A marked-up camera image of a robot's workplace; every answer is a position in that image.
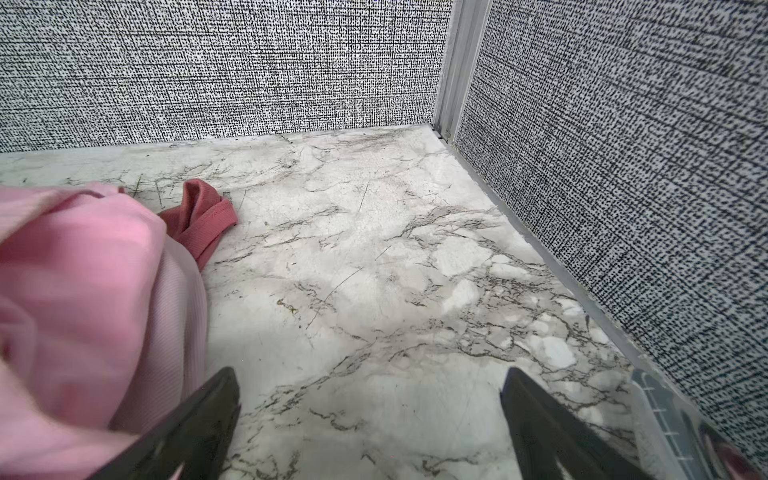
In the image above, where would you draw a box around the bright pink cloth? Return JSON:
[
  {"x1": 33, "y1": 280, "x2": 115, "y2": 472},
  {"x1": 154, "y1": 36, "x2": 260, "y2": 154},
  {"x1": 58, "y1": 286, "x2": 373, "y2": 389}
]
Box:
[{"x1": 1, "y1": 187, "x2": 166, "y2": 479}]

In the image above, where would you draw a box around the clear plastic container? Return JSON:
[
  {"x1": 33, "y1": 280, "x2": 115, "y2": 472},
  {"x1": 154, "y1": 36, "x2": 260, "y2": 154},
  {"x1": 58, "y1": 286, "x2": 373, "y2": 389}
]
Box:
[{"x1": 629, "y1": 369, "x2": 765, "y2": 480}]

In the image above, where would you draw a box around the dark rose cloth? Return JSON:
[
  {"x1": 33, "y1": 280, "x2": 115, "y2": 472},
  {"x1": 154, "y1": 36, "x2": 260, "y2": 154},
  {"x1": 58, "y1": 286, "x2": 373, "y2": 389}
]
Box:
[{"x1": 159, "y1": 179, "x2": 238, "y2": 271}]

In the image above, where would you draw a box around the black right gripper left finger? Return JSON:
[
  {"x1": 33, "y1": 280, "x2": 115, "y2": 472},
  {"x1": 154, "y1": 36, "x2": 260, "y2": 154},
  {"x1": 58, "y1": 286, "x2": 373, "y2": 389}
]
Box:
[{"x1": 90, "y1": 367, "x2": 241, "y2": 480}]

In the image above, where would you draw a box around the pale mauve pink cloth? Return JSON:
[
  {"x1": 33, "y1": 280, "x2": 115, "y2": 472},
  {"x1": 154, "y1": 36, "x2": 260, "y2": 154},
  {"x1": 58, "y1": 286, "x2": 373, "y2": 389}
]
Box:
[{"x1": 110, "y1": 238, "x2": 208, "y2": 434}]

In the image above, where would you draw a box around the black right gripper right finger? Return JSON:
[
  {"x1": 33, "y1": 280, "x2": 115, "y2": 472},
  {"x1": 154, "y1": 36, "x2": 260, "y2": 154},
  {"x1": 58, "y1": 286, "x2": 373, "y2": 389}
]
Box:
[{"x1": 500, "y1": 367, "x2": 650, "y2": 480}]

